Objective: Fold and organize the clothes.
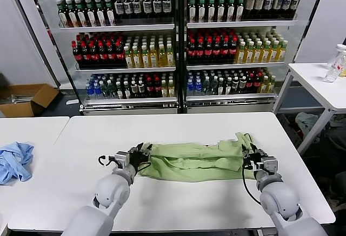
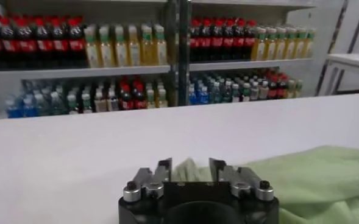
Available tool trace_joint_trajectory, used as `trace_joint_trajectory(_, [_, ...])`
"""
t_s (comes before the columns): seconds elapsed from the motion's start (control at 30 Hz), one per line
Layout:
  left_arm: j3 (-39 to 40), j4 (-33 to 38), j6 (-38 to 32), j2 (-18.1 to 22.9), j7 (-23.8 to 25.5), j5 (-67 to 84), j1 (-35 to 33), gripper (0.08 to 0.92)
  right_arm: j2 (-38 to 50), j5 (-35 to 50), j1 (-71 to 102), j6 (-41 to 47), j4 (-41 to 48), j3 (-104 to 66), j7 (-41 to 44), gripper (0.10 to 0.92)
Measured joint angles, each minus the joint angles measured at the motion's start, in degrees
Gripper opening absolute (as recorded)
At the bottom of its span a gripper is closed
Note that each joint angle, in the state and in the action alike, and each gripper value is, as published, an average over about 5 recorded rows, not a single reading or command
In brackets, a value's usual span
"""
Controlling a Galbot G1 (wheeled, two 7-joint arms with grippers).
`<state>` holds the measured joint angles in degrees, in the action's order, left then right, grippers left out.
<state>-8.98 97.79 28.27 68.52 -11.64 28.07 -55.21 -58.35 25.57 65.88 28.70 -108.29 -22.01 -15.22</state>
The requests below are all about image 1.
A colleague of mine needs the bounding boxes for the crumpled light blue cloth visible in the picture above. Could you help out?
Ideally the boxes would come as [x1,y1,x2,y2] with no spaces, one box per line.
[0,141,35,185]

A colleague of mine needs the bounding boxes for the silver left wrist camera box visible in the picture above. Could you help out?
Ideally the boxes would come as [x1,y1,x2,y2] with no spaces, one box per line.
[115,151,131,169]

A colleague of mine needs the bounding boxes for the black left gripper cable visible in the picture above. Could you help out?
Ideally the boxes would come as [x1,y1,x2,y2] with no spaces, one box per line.
[97,154,112,167]

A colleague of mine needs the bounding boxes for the grey white cloth pile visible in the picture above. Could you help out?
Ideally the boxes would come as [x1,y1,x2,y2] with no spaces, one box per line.
[294,112,325,139]

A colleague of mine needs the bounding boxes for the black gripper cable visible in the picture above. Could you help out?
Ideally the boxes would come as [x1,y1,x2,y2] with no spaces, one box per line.
[241,162,262,205]
[97,154,112,167]

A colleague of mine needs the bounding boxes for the dark grey bulky object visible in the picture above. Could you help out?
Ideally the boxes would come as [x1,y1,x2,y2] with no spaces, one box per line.
[0,73,11,93]

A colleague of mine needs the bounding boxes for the small cola bottle red cap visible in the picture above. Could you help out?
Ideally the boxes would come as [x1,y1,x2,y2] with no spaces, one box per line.
[153,77,162,99]
[254,72,263,95]
[246,73,255,95]
[145,77,155,99]

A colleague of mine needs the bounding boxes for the glass door drinks display shelf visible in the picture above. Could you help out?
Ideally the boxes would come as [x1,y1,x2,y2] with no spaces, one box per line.
[177,0,330,115]
[8,0,181,116]

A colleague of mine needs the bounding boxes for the blue water bottle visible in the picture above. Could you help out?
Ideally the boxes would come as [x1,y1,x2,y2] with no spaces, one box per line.
[85,80,95,101]
[194,76,203,96]
[187,76,195,97]
[94,80,103,101]

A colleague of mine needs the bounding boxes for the open brown cardboard box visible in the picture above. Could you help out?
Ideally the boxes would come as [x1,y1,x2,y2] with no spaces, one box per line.
[0,83,59,118]

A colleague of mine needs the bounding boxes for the yellow juice bottle green cap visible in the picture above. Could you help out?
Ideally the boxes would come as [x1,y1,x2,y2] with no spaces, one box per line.
[268,40,279,63]
[243,42,254,64]
[234,42,245,64]
[166,44,176,68]
[276,40,288,63]
[251,41,262,64]
[259,41,270,63]
[132,46,143,68]
[149,45,159,68]
[124,47,134,68]
[157,44,168,68]
[141,45,151,68]

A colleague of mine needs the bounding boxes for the dark drink bottle white label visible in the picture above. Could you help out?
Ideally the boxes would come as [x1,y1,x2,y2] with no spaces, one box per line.
[142,0,154,21]
[272,0,283,20]
[152,0,163,20]
[263,0,274,21]
[290,0,301,19]
[132,0,143,22]
[162,0,173,19]
[123,0,134,22]
[114,0,125,22]
[281,0,292,19]

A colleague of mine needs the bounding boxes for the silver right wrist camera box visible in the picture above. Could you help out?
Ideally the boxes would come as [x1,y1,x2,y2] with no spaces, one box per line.
[261,156,279,176]

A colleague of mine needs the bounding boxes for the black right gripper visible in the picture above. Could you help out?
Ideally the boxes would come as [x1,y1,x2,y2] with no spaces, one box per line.
[241,142,265,171]

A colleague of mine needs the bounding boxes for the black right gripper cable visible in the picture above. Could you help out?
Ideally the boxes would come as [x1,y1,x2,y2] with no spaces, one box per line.
[241,162,262,205]

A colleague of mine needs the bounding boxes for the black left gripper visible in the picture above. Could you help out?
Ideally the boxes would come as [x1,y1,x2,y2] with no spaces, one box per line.
[128,142,154,170]

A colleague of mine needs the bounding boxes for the light green t-shirt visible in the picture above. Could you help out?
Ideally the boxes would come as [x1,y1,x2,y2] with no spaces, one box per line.
[137,132,256,183]

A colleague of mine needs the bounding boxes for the dark drink bottle beige label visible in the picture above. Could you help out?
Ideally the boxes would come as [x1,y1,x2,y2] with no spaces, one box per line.
[244,0,256,21]
[254,0,265,21]

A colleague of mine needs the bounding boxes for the clear plastic bottle red label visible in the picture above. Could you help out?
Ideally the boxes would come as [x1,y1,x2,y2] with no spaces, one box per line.
[324,45,346,83]

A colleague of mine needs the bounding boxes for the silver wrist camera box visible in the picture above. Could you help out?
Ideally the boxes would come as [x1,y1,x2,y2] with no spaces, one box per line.
[115,151,131,169]
[261,156,279,176]

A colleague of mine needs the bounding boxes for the silver metal rods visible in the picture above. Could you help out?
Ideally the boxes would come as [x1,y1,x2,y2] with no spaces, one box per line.
[0,94,35,104]

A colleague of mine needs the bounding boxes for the white side table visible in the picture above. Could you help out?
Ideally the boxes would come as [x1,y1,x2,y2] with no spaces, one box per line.
[271,62,346,155]

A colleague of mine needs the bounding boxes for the dark tea bottle green cap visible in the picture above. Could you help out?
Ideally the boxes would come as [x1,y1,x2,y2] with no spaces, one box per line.
[95,0,108,28]
[104,0,116,27]
[66,0,79,28]
[216,0,227,23]
[85,0,98,28]
[197,0,208,23]
[188,0,198,23]
[75,0,89,28]
[235,0,245,22]
[57,0,70,28]
[226,0,236,23]
[207,0,217,23]

